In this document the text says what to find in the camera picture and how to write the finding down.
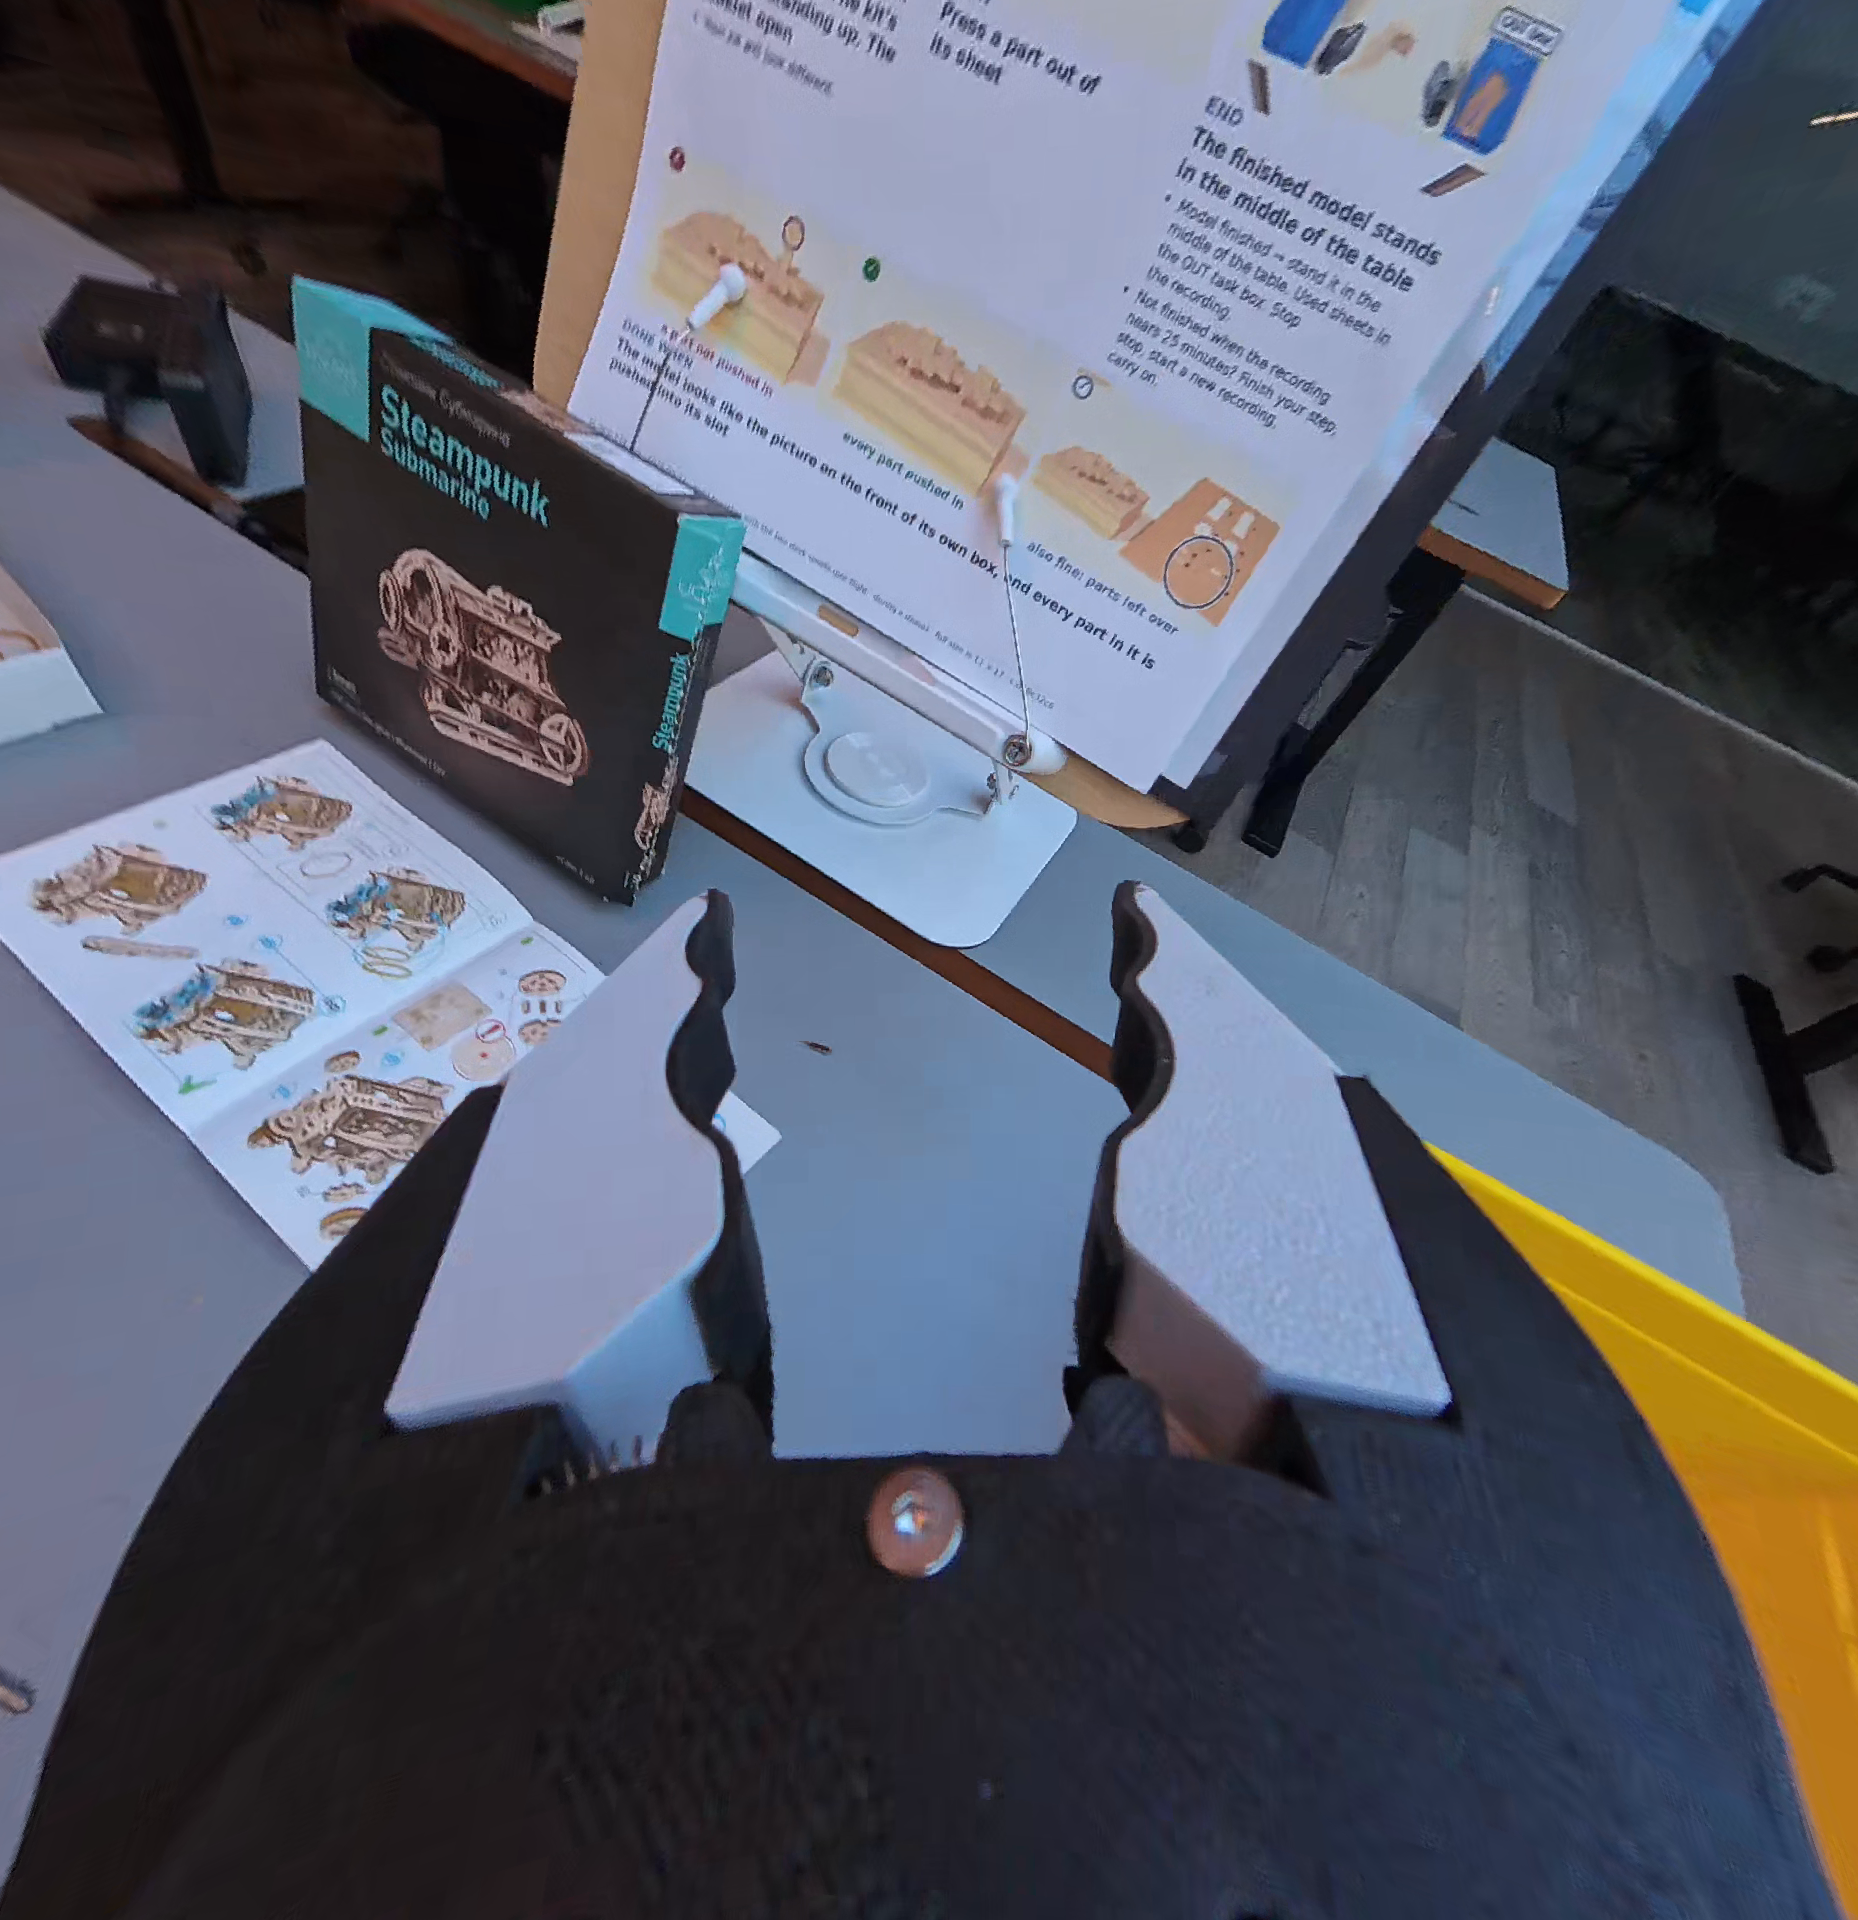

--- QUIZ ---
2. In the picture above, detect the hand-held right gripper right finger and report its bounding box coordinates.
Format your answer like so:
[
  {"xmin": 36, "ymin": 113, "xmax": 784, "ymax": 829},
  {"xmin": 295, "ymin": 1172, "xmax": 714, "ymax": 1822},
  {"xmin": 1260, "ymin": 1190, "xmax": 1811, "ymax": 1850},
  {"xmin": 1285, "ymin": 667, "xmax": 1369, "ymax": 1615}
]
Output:
[{"xmin": 1070, "ymin": 880, "xmax": 1456, "ymax": 1467}]

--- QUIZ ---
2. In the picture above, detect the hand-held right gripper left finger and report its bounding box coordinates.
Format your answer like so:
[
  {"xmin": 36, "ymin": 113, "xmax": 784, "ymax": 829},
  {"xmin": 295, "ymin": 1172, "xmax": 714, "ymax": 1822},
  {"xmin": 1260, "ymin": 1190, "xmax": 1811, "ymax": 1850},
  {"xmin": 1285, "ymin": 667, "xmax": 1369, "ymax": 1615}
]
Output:
[{"xmin": 385, "ymin": 889, "xmax": 780, "ymax": 1464}]

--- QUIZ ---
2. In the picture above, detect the black model kit box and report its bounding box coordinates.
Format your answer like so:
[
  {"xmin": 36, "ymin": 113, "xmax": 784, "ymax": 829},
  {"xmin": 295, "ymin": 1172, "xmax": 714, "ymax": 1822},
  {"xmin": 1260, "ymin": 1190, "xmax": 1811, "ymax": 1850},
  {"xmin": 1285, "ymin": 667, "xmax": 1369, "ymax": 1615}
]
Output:
[{"xmin": 289, "ymin": 272, "xmax": 750, "ymax": 908}]

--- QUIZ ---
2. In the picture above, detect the pale plywood parts sheet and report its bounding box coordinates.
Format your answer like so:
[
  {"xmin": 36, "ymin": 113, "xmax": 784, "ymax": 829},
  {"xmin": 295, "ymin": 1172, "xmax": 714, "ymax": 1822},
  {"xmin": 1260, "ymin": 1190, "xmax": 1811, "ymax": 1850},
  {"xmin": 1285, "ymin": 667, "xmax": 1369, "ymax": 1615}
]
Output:
[{"xmin": 0, "ymin": 533, "xmax": 101, "ymax": 752}]

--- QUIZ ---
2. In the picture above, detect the illustrated assembly booklet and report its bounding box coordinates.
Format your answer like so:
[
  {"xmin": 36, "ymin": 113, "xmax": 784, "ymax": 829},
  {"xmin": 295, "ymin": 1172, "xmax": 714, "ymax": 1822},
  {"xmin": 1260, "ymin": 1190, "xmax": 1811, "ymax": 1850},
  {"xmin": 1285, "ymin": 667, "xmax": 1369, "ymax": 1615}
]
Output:
[{"xmin": 0, "ymin": 737, "xmax": 780, "ymax": 1274}]

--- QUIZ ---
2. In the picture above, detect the white document holder stand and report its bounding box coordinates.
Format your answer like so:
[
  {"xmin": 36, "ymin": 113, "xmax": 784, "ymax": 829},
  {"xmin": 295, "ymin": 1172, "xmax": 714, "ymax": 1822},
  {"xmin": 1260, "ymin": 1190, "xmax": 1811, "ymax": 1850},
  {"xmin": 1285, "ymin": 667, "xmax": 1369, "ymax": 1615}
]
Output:
[{"xmin": 686, "ymin": 546, "xmax": 1083, "ymax": 952}]

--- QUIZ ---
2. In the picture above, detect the black metal stand foot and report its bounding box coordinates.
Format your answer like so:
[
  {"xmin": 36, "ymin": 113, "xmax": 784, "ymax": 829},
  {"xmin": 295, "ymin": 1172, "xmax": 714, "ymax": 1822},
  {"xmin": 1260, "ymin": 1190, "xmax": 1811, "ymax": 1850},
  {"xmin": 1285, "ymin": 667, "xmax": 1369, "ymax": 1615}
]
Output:
[{"xmin": 1733, "ymin": 862, "xmax": 1858, "ymax": 1180}]

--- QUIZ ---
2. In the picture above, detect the yellow plastic bin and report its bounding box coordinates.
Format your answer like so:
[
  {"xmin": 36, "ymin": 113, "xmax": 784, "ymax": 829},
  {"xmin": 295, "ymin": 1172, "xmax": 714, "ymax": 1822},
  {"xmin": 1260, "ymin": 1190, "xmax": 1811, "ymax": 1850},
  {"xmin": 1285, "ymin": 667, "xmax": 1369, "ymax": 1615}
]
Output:
[{"xmin": 1431, "ymin": 1147, "xmax": 1858, "ymax": 1920}]

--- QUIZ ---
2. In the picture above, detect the grey table with wood edge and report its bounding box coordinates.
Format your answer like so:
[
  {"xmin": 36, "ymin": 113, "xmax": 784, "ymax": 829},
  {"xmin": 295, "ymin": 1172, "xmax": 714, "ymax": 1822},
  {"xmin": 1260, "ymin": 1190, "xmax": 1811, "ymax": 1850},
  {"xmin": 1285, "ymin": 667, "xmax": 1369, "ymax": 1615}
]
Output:
[{"xmin": 1416, "ymin": 436, "xmax": 1573, "ymax": 608}]

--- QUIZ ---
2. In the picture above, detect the white printed instruction sheet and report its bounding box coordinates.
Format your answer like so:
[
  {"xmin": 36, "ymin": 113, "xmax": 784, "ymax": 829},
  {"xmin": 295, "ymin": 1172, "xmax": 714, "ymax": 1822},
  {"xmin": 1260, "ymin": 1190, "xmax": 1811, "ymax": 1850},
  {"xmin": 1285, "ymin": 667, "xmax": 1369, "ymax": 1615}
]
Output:
[{"xmin": 567, "ymin": 0, "xmax": 1720, "ymax": 792}]

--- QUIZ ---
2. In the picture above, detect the black box device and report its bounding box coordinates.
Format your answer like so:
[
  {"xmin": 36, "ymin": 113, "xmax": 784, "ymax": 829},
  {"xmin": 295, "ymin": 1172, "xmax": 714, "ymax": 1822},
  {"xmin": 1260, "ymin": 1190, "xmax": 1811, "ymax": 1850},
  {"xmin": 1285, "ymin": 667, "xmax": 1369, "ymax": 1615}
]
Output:
[{"xmin": 39, "ymin": 275, "xmax": 255, "ymax": 487}]

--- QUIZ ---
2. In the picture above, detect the wooden book stand board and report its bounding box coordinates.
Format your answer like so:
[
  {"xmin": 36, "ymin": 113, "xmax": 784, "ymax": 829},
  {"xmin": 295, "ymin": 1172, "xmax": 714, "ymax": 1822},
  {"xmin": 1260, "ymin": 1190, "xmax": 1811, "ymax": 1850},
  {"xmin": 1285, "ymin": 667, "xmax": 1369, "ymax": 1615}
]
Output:
[{"xmin": 529, "ymin": 0, "xmax": 1187, "ymax": 831}]

